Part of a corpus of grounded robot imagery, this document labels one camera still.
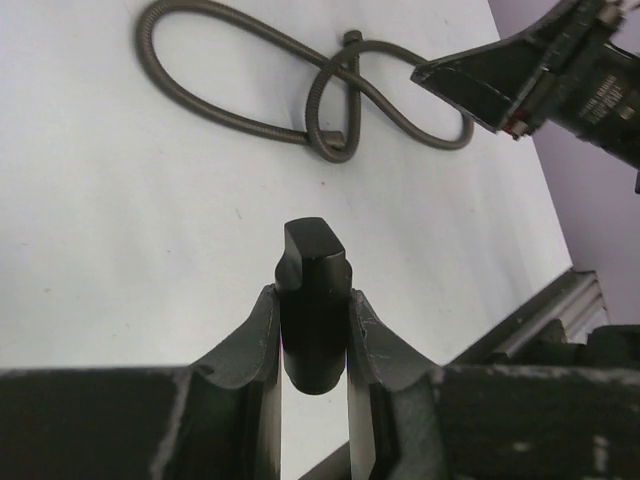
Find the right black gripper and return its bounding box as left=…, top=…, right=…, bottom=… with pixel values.
left=411, top=1, right=639, bottom=168

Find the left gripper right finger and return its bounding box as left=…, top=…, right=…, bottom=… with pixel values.
left=347, top=291, right=639, bottom=479

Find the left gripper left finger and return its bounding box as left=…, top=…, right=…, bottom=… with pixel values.
left=1, top=286, right=281, bottom=479

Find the black T-shaped connector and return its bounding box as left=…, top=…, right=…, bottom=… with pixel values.
left=275, top=217, right=353, bottom=395

